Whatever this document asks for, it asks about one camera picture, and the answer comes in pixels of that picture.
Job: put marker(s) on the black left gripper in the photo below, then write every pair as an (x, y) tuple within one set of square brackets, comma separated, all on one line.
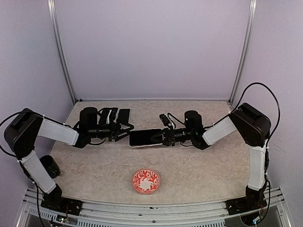
[(115, 128)]

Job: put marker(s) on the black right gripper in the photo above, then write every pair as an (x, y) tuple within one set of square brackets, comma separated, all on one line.
[(169, 135)]

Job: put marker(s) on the clear pink phone case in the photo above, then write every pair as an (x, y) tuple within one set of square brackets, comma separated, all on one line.
[(142, 146)]

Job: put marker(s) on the black phone case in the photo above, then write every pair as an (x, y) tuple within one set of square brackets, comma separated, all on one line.
[(103, 116)]

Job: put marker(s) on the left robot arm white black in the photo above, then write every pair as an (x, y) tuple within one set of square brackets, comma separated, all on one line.
[(26, 130)]

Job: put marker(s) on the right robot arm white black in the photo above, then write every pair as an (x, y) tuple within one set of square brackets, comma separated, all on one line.
[(251, 124)]

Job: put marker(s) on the red white patterned bowl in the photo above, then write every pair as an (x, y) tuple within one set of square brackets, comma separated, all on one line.
[(146, 181)]

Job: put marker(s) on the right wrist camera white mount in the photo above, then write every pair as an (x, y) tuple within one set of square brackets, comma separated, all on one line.
[(167, 122)]

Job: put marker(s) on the front aluminium rail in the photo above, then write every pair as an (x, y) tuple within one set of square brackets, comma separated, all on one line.
[(107, 214)]

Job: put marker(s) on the right aluminium frame post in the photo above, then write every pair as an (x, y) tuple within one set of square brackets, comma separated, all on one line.
[(245, 50)]

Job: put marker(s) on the aluminium frame post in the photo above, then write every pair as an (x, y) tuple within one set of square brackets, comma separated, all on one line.
[(245, 50), (55, 25)]

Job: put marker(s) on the left aluminium frame post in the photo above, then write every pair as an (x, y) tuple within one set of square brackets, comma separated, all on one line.
[(55, 25)]

